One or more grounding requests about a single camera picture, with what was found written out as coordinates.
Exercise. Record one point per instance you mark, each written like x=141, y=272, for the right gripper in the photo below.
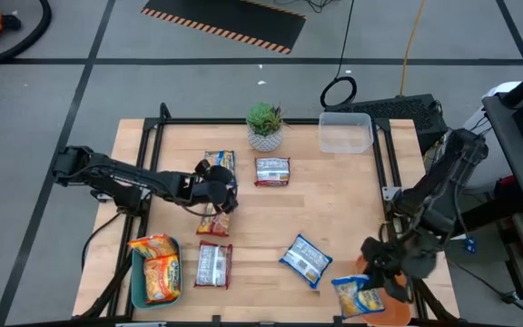
x=407, y=261

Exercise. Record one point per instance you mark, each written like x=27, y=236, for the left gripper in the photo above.
x=216, y=186

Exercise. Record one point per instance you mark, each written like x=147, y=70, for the blue soy sauce ramen pack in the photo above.
x=225, y=158
x=354, y=300
x=306, y=260

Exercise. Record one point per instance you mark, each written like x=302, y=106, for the red roast beef ramen pack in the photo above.
x=214, y=224
x=272, y=170
x=214, y=265

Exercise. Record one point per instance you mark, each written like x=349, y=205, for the orange chicken ramen pack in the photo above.
x=152, y=246
x=161, y=279

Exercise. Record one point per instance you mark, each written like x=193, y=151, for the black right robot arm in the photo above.
x=438, y=181

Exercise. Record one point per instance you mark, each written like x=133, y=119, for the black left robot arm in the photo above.
x=107, y=175

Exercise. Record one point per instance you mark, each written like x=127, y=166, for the orange plastic bin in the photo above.
x=395, y=313

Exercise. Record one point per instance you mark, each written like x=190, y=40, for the small blue object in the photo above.
x=470, y=245

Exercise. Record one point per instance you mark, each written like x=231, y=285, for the potted succulent patterned pot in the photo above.
x=265, y=136

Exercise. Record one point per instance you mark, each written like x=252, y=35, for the teal plastic bin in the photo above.
x=137, y=286

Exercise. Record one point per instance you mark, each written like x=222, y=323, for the clear plastic bin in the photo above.
x=345, y=134

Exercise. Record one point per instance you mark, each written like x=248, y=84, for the black computer case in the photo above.
x=407, y=111

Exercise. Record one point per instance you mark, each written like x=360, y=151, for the black striped floor mat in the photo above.
x=225, y=18

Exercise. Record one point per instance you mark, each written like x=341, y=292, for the black aluminium table frame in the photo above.
x=198, y=121

